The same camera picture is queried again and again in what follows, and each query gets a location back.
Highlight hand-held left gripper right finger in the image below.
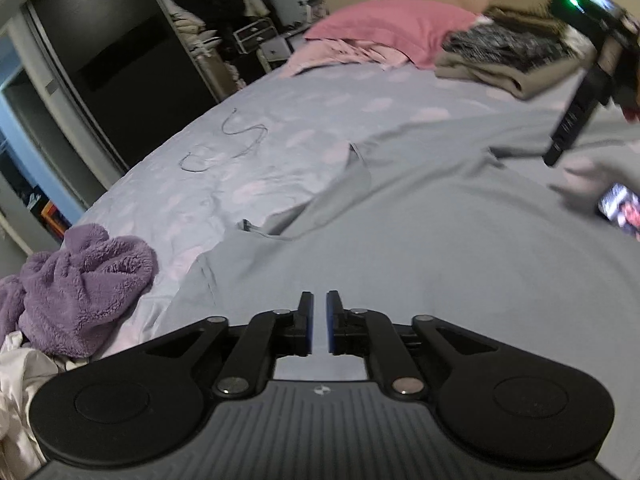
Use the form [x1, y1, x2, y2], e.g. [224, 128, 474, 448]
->
[326, 290, 497, 402]

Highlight thin looped cord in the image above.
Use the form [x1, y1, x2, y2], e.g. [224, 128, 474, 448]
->
[179, 142, 223, 173]

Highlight light pink garment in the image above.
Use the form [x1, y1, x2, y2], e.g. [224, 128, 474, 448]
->
[280, 37, 411, 78]

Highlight white garment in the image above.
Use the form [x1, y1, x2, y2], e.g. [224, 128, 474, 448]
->
[0, 330, 66, 476]

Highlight olive folded garment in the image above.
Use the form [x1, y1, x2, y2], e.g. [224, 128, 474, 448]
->
[482, 0, 571, 36]

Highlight beige folded garment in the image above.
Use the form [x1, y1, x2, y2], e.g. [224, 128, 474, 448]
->
[435, 52, 586, 101]

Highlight black wardrobe sliding door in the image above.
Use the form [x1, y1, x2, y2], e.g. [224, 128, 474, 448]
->
[22, 0, 226, 171]

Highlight grey garment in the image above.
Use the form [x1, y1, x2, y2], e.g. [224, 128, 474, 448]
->
[170, 105, 640, 386]

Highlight white nightstand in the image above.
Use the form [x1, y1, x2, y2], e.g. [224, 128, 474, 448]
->
[259, 35, 301, 73]

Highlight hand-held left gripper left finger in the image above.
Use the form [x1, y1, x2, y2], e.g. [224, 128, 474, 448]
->
[147, 291, 315, 402]

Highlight thin s-shaped cord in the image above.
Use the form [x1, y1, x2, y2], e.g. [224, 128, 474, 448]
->
[221, 108, 269, 160]

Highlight pink pillow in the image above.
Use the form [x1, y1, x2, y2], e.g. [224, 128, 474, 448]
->
[304, 0, 483, 68]

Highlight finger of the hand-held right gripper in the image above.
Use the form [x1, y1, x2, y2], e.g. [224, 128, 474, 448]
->
[542, 57, 614, 167]

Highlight hanging clothes in wardrobe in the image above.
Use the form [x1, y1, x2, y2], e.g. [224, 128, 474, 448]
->
[150, 0, 273, 61]

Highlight black-white patterned folded garment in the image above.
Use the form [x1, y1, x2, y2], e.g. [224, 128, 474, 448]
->
[442, 22, 576, 68]

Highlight smartphone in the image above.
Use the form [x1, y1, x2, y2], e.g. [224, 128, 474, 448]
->
[597, 182, 640, 235]

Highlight purple fleece garment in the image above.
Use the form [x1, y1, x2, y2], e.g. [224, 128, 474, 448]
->
[0, 224, 160, 359]

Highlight small clear drawer unit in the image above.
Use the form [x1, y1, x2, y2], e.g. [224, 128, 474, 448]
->
[234, 17, 277, 53]

